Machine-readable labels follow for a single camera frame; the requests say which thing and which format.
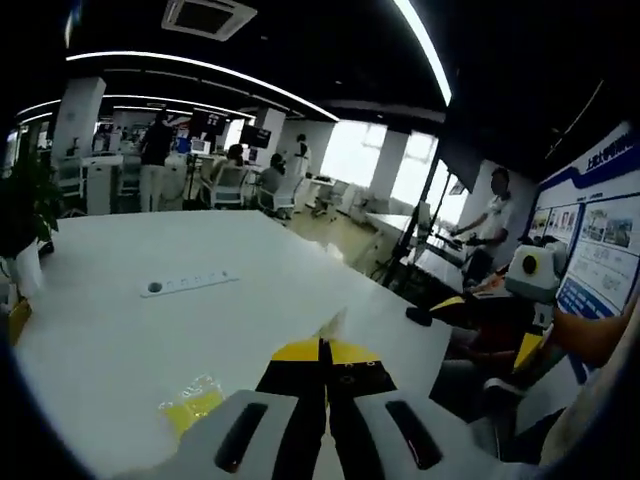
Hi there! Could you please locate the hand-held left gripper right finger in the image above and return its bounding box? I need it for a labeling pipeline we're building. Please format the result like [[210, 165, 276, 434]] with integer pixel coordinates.
[[319, 337, 504, 480]]

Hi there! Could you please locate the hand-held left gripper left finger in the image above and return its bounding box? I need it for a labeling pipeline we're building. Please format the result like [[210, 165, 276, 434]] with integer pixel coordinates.
[[107, 337, 331, 480]]

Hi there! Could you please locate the clear plastic wrap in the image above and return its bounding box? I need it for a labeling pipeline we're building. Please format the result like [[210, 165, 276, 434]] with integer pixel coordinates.
[[310, 305, 352, 347]]

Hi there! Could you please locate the yellow rectangular sponge in wrap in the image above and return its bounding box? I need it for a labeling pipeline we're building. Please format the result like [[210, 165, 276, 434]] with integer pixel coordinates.
[[156, 373, 227, 442]]

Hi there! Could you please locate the black stand with panel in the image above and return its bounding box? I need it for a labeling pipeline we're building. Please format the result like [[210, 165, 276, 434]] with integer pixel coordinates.
[[388, 143, 482, 282]]

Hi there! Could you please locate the person's beige top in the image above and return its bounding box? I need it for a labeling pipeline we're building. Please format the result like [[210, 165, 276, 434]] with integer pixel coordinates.
[[514, 349, 640, 467]]

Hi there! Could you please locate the table socket strip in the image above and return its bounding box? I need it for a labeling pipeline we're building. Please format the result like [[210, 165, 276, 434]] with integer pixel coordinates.
[[138, 268, 240, 299]]

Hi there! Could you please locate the straight ceiling light strip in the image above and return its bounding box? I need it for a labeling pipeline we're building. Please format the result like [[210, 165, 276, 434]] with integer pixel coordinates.
[[391, 0, 454, 107]]

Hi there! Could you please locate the golden tissue box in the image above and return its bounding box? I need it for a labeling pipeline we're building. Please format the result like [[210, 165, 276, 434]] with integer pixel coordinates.
[[6, 296, 34, 347]]

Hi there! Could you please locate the green potted plant white pot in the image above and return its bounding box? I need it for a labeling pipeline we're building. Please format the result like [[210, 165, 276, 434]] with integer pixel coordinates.
[[0, 148, 62, 297]]

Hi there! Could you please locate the curved ceiling light strip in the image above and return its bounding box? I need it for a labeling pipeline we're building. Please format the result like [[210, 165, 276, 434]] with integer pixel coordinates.
[[64, 49, 342, 122]]

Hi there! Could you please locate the ceiling air conditioner vent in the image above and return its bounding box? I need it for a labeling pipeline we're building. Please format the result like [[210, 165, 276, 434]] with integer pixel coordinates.
[[160, 0, 259, 42]]

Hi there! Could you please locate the blue white wall poster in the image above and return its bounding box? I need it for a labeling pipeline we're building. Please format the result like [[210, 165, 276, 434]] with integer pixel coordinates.
[[528, 123, 640, 322]]

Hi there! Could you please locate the black wall monitor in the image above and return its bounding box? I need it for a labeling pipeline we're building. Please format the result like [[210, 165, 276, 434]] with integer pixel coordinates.
[[239, 124, 273, 149]]

